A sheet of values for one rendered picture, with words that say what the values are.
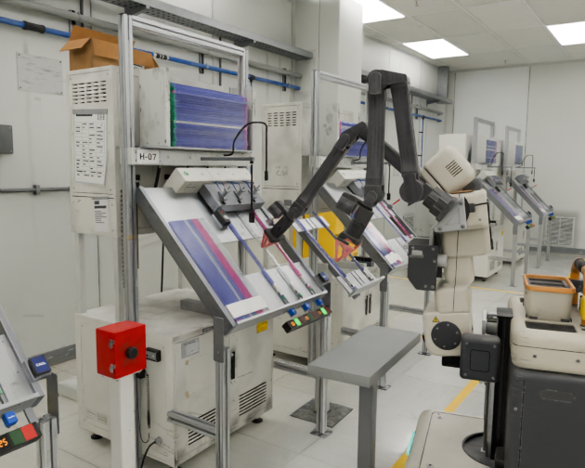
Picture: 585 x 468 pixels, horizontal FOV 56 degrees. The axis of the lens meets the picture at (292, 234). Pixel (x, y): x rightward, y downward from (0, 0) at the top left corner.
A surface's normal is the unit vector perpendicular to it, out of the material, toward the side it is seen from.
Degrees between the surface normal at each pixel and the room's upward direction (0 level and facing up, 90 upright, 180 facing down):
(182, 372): 90
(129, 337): 90
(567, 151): 90
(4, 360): 47
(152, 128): 90
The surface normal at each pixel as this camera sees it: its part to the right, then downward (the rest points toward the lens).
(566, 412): -0.33, 0.11
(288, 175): -0.55, 0.09
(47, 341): 0.83, 0.07
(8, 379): 0.62, -0.62
